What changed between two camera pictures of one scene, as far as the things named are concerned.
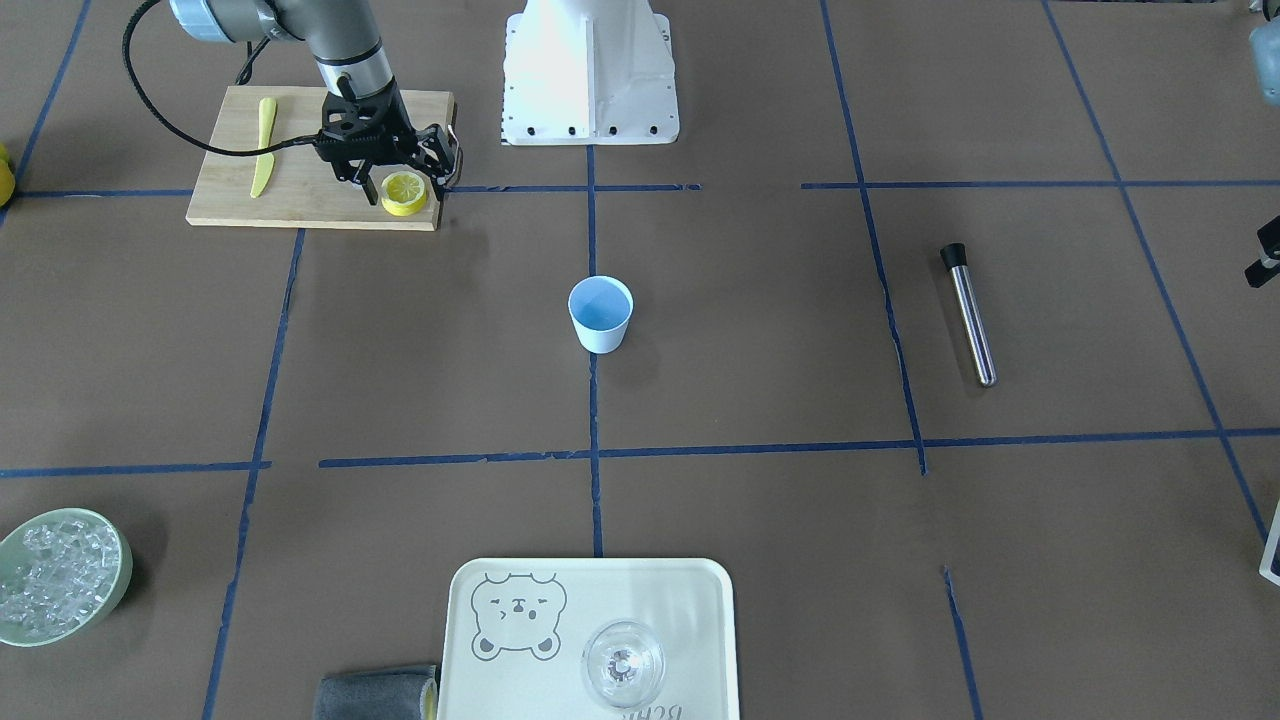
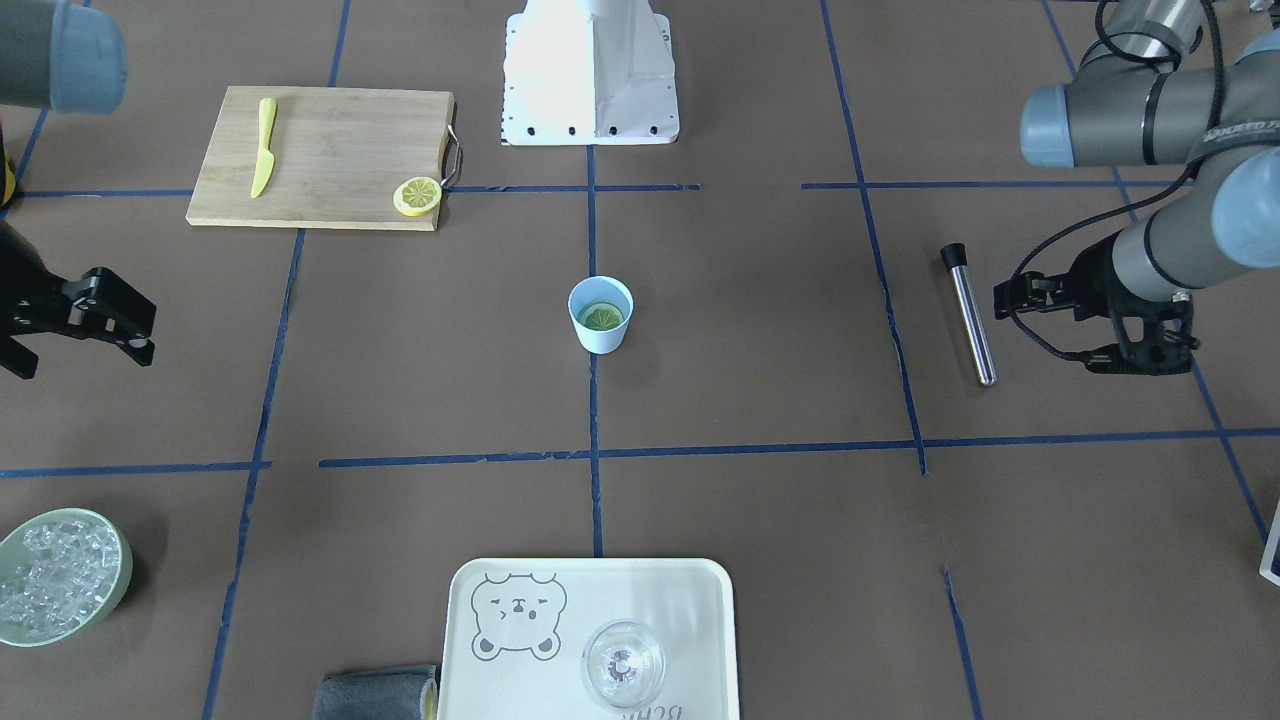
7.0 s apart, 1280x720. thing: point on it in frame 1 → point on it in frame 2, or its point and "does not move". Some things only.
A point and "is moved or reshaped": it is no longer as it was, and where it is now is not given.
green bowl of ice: (63, 574) does not move
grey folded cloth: (402, 693) does not move
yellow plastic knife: (266, 162) does not move
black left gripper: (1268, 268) → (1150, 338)
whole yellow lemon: (7, 177) does not move
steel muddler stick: (956, 258) does not move
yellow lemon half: (403, 193) is moved or reshaped
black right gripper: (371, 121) → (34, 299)
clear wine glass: (623, 664) does not move
